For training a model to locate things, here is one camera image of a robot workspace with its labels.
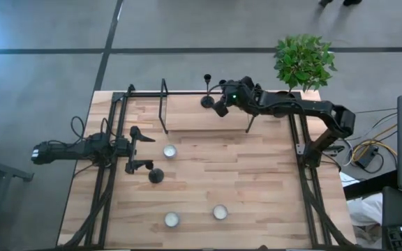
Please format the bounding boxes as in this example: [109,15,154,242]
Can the white tealight candle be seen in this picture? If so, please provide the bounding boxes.
[212,204,229,221]
[163,211,181,229]

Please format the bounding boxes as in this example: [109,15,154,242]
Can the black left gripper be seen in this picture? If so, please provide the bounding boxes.
[115,125,156,174]

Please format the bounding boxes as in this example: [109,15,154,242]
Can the green leafy small tree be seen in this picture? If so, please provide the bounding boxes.
[273,33,338,93]

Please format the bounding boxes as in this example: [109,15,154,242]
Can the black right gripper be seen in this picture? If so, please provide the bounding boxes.
[221,76,258,114]

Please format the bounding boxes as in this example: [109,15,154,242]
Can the dark metal stand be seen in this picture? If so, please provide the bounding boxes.
[0,139,34,251]

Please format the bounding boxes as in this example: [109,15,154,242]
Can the black metal rig frame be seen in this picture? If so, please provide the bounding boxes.
[58,83,355,249]

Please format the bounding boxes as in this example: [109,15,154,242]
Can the tall black candlestick holder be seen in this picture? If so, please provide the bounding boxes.
[200,73,215,109]

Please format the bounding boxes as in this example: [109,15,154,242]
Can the white red speckled candle tin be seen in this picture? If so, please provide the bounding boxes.
[162,144,178,160]

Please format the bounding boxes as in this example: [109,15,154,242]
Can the black side desk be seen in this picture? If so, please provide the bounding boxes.
[342,169,402,227]

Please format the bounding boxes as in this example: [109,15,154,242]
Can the yellow cable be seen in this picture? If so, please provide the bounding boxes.
[350,123,398,164]

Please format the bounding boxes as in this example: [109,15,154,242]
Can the black power adapter box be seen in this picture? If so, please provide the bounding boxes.
[356,144,380,169]

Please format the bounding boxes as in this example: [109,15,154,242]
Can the white plastic bag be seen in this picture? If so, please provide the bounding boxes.
[339,172,385,249]

